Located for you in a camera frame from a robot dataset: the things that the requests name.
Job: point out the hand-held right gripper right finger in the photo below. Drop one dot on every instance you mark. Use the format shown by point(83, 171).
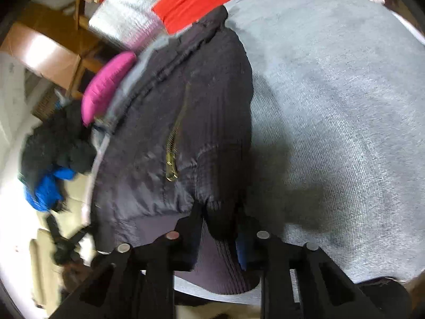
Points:
point(242, 249)

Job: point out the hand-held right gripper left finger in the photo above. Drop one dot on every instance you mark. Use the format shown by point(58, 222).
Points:
point(186, 239)

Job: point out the black quilted jacket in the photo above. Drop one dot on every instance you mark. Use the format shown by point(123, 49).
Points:
point(182, 123)

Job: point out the cream sofa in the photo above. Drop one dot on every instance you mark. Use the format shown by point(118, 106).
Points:
point(43, 272)

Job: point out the blue jacket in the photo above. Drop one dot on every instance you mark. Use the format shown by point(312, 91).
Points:
point(46, 189)

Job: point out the pile of dark coats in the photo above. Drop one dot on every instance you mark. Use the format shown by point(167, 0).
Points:
point(53, 146)

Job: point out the pink pillow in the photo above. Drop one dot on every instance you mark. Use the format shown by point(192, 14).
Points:
point(106, 83)

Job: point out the grey blanket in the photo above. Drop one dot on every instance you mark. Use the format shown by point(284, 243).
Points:
point(332, 106)

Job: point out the silver insulation mat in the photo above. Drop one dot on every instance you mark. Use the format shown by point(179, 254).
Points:
point(132, 16)

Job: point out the red pillow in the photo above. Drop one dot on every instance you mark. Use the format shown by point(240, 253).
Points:
point(192, 3)

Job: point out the wooden stair railing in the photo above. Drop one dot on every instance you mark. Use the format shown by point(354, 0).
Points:
point(84, 0)

